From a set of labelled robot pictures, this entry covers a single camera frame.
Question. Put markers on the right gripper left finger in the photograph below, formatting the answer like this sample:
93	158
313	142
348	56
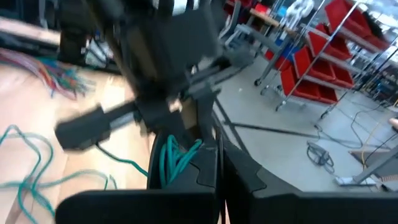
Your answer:
140	208

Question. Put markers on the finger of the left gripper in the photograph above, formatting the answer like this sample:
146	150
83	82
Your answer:
177	133
206	118

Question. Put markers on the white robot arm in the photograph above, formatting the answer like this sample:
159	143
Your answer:
298	9

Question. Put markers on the wooden workstation table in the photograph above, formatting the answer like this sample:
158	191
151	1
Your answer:
394	123

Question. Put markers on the wooden desk with grey legs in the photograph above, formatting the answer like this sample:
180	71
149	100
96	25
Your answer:
270	18

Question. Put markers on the metal shelf rack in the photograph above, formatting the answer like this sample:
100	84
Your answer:
312	60

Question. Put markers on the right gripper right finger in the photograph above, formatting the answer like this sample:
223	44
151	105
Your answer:
280	208

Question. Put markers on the red plastic shelf bin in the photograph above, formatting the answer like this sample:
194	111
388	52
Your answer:
317	67
332	43
345	15
298	87

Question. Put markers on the grey desk leg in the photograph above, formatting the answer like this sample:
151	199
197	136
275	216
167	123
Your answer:
367	174

